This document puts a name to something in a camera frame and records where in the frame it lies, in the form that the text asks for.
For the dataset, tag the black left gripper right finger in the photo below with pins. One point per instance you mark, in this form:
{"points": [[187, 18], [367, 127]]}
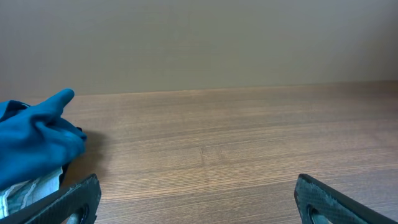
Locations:
{"points": [[318, 203]]}

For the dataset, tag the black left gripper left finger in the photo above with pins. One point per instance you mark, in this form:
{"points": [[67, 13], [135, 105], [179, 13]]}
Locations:
{"points": [[78, 201]]}

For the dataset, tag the light blue jeans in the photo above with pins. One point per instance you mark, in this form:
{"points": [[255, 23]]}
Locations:
{"points": [[23, 194]]}

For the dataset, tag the blue polo shirt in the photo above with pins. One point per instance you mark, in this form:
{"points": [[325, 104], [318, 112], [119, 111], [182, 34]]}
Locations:
{"points": [[36, 140]]}

